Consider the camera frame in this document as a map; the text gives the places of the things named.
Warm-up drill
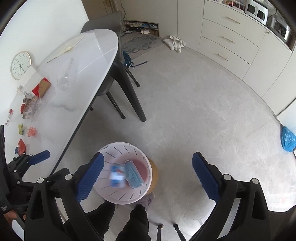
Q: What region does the red orange wrapper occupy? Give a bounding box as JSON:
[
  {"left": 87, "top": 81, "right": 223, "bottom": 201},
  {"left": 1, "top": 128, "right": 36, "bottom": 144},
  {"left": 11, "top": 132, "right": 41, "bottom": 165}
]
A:
[{"left": 15, "top": 138, "right": 26, "bottom": 155}]

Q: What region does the pink paper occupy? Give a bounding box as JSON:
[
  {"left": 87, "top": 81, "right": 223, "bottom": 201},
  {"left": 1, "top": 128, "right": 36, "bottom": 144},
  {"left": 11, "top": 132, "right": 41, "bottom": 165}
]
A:
[{"left": 28, "top": 126, "right": 37, "bottom": 137}]

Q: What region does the blue white carton box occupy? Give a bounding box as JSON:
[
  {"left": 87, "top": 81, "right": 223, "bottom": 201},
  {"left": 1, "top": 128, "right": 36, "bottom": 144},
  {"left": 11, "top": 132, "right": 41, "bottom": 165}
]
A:
[{"left": 109, "top": 164, "right": 126, "bottom": 188}]

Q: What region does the yellow green paper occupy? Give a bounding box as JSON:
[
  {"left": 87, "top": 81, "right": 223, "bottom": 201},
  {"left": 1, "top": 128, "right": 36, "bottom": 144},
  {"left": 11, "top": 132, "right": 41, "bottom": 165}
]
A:
[{"left": 18, "top": 124, "right": 26, "bottom": 136}]

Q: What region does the pink plastic trash basket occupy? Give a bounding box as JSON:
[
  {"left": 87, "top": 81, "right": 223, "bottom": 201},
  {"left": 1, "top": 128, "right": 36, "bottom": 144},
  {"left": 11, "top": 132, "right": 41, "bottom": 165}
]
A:
[{"left": 94, "top": 142, "right": 152, "bottom": 205}]

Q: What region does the person left hand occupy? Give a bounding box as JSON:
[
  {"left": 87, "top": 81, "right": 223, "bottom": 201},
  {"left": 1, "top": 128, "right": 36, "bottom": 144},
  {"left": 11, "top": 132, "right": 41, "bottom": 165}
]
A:
[{"left": 4, "top": 210, "right": 18, "bottom": 226}]

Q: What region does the person left leg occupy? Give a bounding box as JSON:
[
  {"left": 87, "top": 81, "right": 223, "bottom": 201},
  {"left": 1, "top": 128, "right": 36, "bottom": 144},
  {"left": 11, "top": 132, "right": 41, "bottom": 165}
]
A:
[{"left": 64, "top": 201, "right": 116, "bottom": 240}]

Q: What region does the person leg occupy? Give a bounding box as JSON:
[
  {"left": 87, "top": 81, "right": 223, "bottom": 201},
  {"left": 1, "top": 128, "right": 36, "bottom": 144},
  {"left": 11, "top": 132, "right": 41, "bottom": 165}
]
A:
[
  {"left": 116, "top": 204, "right": 151, "bottom": 241},
  {"left": 64, "top": 201, "right": 116, "bottom": 240}
]

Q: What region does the blue face mask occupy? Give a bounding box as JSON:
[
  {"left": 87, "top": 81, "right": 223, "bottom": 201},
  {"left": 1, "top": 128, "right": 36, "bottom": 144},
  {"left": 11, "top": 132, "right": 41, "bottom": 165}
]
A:
[{"left": 124, "top": 160, "right": 144, "bottom": 189}]

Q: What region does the clear brown snack wrapper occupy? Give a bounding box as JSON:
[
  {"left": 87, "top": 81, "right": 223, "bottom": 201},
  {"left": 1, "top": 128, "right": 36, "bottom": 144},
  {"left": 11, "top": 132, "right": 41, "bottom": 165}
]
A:
[{"left": 22, "top": 96, "right": 41, "bottom": 119}]

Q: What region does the red crumpled paper ball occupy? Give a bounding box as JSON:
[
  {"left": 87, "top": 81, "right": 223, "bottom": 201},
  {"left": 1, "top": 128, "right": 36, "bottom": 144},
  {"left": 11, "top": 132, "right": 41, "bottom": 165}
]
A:
[{"left": 20, "top": 104, "right": 26, "bottom": 114}]

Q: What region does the small red white tube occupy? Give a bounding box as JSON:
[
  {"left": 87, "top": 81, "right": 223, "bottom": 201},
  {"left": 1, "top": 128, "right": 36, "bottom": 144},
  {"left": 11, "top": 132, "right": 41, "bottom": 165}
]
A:
[{"left": 5, "top": 109, "right": 14, "bottom": 125}]

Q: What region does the round wooden stool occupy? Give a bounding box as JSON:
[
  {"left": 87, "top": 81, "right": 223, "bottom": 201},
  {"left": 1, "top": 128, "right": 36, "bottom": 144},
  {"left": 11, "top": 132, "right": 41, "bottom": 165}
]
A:
[{"left": 147, "top": 159, "right": 159, "bottom": 195}]

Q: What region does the purple fuzzy slipper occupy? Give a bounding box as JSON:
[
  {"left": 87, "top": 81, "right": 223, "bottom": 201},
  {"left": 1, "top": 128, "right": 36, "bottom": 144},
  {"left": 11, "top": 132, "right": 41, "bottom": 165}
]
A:
[{"left": 137, "top": 191, "right": 154, "bottom": 211}]

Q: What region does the black white crumpled paper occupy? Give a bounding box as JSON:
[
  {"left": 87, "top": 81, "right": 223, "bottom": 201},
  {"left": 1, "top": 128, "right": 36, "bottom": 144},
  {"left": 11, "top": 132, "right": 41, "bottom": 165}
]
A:
[{"left": 23, "top": 91, "right": 32, "bottom": 102}]

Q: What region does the person right leg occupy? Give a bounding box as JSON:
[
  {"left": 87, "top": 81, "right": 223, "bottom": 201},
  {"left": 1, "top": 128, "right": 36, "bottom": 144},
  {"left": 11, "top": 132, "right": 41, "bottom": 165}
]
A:
[{"left": 116, "top": 204, "right": 151, "bottom": 241}]

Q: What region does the red brown torn cardboard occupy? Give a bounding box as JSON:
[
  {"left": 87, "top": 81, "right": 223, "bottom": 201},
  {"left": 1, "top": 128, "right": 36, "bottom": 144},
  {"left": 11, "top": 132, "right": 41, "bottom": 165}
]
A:
[{"left": 32, "top": 77, "right": 51, "bottom": 98}]

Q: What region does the clear plastic bottle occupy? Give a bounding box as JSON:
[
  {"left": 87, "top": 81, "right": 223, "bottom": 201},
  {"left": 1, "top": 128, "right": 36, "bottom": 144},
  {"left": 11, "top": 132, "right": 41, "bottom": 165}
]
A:
[{"left": 57, "top": 58, "right": 77, "bottom": 91}]

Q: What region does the blue plastic bag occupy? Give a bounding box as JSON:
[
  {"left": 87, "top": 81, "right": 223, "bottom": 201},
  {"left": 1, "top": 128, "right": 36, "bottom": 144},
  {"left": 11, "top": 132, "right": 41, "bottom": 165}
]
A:
[{"left": 280, "top": 126, "right": 296, "bottom": 152}]

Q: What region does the black table leg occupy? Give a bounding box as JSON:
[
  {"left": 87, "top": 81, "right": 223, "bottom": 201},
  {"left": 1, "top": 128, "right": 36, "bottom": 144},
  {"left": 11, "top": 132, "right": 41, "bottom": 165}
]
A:
[{"left": 109, "top": 59, "right": 147, "bottom": 122}]

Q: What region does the blue backpack on floor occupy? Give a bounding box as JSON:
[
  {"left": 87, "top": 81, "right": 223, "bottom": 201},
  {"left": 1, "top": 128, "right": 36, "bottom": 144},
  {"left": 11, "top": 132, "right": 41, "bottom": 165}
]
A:
[{"left": 123, "top": 51, "right": 148, "bottom": 68}]

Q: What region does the cream canvas tote bag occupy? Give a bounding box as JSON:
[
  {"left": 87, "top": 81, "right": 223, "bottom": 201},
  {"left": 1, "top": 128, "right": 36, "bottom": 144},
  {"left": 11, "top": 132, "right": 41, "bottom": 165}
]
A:
[{"left": 163, "top": 35, "right": 186, "bottom": 53}]

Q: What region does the white drawer cabinet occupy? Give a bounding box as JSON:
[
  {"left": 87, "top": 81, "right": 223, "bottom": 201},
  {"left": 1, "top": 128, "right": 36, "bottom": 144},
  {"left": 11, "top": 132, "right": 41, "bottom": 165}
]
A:
[{"left": 198, "top": 1, "right": 265, "bottom": 79}]

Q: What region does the grey patterned floor mat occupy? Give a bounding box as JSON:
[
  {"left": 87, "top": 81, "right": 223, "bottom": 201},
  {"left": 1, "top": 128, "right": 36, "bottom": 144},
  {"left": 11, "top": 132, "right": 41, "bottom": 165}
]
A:
[{"left": 121, "top": 32, "right": 163, "bottom": 60}]

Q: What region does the dark grey chair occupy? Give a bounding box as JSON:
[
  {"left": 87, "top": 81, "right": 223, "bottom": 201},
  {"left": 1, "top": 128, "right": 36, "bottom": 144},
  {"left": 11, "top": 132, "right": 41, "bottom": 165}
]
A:
[{"left": 81, "top": 11, "right": 140, "bottom": 120}]

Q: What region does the white card on wall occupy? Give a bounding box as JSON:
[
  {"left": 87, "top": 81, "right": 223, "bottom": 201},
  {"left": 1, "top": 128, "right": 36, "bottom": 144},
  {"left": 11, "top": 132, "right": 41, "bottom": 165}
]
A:
[{"left": 19, "top": 66, "right": 36, "bottom": 87}]

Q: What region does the white round wall clock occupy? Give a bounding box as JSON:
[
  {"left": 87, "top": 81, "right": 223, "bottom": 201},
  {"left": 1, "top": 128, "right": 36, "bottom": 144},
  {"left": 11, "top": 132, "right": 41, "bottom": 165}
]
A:
[{"left": 10, "top": 51, "right": 32, "bottom": 81}]

